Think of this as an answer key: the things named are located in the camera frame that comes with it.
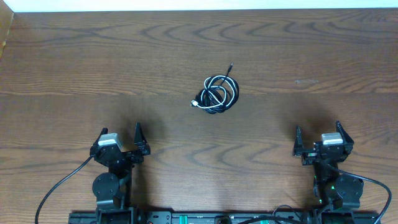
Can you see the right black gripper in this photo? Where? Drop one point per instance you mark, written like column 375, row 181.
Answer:
column 349, row 142

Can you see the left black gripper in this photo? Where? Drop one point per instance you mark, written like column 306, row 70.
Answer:
column 137, row 158

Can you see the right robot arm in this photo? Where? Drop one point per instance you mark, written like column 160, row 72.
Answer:
column 339, row 194

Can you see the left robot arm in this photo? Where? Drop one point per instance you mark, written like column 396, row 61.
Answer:
column 112, row 189

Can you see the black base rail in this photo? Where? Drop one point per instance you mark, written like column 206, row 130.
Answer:
column 167, row 217

